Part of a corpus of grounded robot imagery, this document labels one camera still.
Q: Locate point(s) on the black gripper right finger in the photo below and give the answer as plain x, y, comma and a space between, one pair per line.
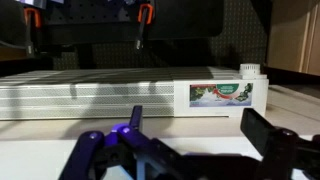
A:
280, 150

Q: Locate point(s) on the wooden cabinet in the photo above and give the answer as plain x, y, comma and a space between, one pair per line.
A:
290, 33

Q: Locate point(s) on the black clamped board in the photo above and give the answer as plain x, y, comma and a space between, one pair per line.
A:
183, 20

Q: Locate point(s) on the black pegboard panel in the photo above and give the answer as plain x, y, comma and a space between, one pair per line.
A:
241, 40

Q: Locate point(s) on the white thermostat knob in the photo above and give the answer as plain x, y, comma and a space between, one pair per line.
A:
250, 70

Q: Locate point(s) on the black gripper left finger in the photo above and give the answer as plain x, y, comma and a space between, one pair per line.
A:
86, 150

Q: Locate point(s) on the orange black clamp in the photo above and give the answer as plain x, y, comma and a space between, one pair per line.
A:
32, 20
144, 20

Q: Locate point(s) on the white radiator heater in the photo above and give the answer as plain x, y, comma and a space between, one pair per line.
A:
83, 96

